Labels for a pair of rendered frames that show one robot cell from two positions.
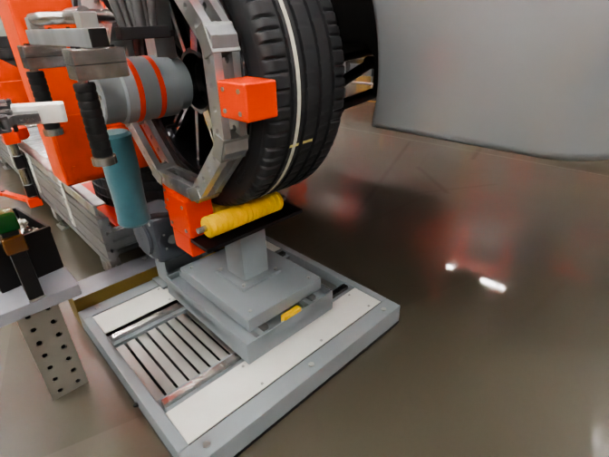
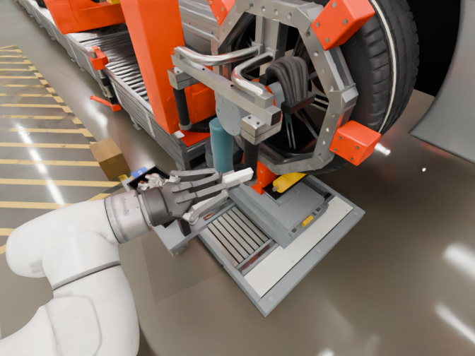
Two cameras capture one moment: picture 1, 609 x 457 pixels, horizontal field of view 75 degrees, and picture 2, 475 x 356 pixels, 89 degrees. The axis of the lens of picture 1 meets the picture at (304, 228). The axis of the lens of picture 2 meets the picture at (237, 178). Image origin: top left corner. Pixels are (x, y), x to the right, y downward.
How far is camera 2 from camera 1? 56 cm
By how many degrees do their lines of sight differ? 20
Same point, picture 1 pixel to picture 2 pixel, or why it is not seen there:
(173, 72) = (280, 96)
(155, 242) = not seen: hidden behind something
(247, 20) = (368, 83)
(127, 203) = (225, 164)
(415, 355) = (372, 243)
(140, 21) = (300, 97)
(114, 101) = not seen: hidden behind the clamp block
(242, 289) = (279, 205)
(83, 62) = (260, 133)
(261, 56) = (371, 111)
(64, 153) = (169, 115)
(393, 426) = (364, 288)
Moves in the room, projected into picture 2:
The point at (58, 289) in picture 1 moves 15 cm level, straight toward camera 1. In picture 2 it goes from (196, 227) to (217, 258)
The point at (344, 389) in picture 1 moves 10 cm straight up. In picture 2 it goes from (333, 263) to (340, 254)
